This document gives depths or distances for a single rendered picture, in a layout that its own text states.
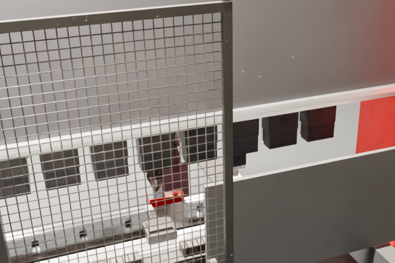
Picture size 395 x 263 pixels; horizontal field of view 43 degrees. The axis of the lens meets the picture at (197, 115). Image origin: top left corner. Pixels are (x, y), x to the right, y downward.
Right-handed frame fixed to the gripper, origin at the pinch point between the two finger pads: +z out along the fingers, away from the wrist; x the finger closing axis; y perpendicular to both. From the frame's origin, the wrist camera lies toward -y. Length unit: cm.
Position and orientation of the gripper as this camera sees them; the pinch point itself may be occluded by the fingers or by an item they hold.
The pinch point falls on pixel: (156, 188)
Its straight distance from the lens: 273.2
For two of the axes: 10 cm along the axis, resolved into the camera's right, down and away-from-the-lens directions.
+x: 9.7, -1.1, 2.0
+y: 2.2, 2.8, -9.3
